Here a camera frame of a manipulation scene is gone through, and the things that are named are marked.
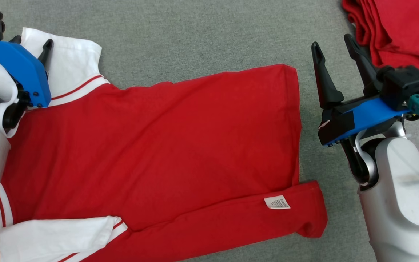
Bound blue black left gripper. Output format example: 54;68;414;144
0;35;54;109

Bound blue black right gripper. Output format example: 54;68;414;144
311;34;411;147

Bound red shorts with white stripe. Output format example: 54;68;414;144
342;0;419;75

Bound red and white t-shirt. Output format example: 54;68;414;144
0;27;328;262

